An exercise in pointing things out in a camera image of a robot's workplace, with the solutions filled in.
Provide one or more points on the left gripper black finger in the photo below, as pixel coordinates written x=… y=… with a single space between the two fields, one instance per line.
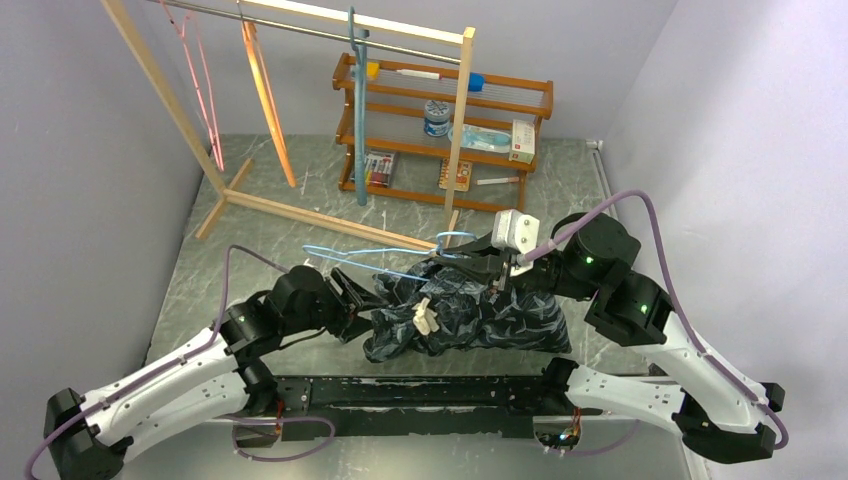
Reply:
x=353 y=328
x=353 y=297

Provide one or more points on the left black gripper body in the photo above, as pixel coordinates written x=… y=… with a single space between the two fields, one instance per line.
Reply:
x=337 y=308

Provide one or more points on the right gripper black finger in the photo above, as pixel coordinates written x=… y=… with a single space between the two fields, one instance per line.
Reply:
x=475 y=249
x=490 y=271

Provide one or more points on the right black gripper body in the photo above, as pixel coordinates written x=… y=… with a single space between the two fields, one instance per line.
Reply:
x=531 y=278

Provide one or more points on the dark patterned shorts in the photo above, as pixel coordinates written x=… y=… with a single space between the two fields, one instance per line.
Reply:
x=433 y=309

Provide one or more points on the light blue wire hanger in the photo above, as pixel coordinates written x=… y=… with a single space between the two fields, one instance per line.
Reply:
x=349 y=257

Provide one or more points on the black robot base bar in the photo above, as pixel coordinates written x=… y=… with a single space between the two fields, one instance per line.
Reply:
x=352 y=406

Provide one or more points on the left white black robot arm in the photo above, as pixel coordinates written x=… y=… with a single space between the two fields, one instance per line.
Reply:
x=217 y=372

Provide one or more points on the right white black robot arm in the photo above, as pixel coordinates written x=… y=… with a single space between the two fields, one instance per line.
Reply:
x=719 y=413

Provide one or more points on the teal plastic hanger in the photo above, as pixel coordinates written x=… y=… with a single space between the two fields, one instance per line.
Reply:
x=356 y=36

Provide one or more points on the orange plastic hanger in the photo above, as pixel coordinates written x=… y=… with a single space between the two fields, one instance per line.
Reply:
x=265 y=94

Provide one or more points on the orange small book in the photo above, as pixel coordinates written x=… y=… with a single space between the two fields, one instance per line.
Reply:
x=463 y=175

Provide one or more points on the pink white marker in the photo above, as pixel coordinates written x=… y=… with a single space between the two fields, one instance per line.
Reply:
x=497 y=181

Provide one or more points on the clear blue plastic pack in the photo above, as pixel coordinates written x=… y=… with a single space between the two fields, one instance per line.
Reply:
x=485 y=139

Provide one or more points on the white red box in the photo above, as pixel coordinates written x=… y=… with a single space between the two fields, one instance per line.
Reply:
x=523 y=142

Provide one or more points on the marker set box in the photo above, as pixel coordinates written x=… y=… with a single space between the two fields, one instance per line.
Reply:
x=379 y=168

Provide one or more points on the brown wooden shelf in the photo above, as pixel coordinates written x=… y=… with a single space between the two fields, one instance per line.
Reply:
x=395 y=122

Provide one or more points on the blue block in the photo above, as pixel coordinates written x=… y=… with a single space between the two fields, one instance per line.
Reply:
x=476 y=82

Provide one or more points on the wooden clothes rack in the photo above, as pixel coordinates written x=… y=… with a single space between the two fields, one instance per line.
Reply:
x=117 y=12

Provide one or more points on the yellow block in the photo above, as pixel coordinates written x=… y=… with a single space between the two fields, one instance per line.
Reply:
x=372 y=70

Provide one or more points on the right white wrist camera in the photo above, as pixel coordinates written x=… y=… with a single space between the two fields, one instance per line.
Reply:
x=515 y=230

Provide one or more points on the pink wire hanger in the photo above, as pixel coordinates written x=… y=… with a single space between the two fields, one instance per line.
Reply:
x=188 y=32

